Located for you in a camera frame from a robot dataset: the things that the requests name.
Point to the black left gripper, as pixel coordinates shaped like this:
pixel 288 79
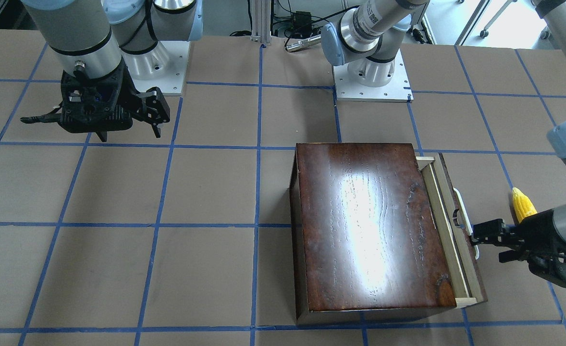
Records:
pixel 538 231

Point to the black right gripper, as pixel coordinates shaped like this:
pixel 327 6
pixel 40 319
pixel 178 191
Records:
pixel 149 105

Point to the wooden drawer with white handle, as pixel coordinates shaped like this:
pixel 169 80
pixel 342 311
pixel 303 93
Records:
pixel 454 228

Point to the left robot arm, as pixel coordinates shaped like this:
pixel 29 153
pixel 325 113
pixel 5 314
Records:
pixel 362 32

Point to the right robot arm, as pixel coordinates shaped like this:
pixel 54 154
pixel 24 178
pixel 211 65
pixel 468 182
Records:
pixel 119 57

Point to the yellow corn cob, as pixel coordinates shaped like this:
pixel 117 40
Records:
pixel 522 205

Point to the dark wooden drawer cabinet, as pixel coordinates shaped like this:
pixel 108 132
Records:
pixel 365 243

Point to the silver cylinder tool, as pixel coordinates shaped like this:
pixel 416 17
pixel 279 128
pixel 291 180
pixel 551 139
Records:
pixel 303 44

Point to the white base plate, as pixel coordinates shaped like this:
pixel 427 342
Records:
pixel 365 80
pixel 164 67

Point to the aluminium frame post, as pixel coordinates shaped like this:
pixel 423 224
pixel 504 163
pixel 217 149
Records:
pixel 261 11

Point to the black electronics box with cables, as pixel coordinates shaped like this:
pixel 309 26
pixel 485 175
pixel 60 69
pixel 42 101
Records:
pixel 302 18

